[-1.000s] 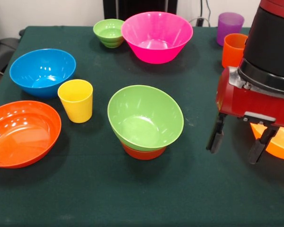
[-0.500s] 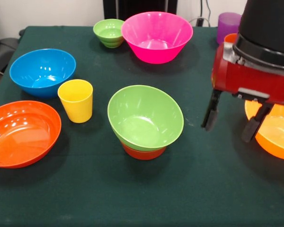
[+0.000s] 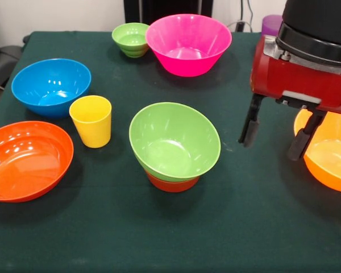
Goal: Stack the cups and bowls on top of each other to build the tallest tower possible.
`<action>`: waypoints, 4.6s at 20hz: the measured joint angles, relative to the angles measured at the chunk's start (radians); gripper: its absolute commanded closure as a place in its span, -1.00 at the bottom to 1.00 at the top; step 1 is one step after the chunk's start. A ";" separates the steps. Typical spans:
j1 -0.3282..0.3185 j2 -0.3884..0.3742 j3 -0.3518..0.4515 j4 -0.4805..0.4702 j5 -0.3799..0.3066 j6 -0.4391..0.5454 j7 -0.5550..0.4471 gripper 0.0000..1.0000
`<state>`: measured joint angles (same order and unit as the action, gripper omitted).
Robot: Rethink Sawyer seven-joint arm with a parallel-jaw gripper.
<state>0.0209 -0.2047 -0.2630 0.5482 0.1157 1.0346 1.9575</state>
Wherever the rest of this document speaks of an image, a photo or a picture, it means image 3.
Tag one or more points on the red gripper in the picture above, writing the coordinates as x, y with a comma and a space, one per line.
301, 82

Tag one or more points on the large yellow-orange bowl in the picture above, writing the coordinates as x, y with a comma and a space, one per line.
332, 159

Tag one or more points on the large green bowl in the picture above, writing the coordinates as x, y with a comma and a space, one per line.
173, 142

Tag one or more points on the small orange bowl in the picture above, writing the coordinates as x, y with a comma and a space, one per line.
173, 186

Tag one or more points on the small green ribbed bowl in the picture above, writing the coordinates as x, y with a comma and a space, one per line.
130, 38

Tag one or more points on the purple cup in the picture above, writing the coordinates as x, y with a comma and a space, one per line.
271, 24

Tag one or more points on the black power adapter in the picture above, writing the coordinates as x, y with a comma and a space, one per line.
240, 26

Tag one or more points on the large pink bowl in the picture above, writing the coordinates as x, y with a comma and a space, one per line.
187, 37

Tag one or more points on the dark green tablecloth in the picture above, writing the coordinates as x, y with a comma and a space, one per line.
159, 227

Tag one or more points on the yellow cup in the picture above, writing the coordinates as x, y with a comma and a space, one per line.
92, 128

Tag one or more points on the blue bowl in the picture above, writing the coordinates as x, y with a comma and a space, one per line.
51, 85

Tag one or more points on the wide shallow orange bowl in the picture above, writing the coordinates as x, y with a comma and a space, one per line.
25, 162

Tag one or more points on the small black knob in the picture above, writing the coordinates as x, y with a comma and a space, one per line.
26, 39

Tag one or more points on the dark grey chair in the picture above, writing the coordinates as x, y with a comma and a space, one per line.
3, 65

